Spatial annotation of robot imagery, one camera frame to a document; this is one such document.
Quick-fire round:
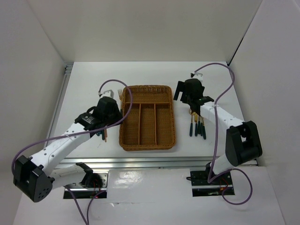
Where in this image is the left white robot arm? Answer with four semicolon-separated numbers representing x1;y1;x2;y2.
13;96;122;203

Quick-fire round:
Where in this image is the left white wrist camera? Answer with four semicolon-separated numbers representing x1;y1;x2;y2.
98;90;114;98

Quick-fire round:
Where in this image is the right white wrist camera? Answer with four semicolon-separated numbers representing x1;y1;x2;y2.
190;72;203;82

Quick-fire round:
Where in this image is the aluminium rail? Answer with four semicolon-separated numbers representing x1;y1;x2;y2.
56;157;212;170
46;62;74;138

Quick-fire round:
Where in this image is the aluminium front rail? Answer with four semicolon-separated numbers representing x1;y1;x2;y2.
56;157;212;170

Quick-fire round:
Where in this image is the aluminium left rail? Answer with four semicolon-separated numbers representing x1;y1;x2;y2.
46;62;74;138

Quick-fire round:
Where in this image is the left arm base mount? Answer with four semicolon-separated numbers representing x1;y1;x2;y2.
67;163;108;199

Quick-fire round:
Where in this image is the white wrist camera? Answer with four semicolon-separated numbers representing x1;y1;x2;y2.
98;90;114;98
190;72;203;82

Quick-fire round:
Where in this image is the right small fork green handle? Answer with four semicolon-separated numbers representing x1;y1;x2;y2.
202;118;207;140

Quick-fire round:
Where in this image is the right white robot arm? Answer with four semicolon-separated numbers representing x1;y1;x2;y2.
173;78;263;184

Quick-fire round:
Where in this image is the brown wicker cutlery tray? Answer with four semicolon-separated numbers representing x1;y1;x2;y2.
119;85;176;151

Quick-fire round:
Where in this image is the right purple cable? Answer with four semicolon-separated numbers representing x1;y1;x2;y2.
193;62;253;205

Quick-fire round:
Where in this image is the copper chopstick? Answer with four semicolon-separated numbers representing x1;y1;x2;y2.
104;129;107;142

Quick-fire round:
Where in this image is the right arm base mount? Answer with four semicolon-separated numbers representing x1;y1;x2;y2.
187;161;236;197

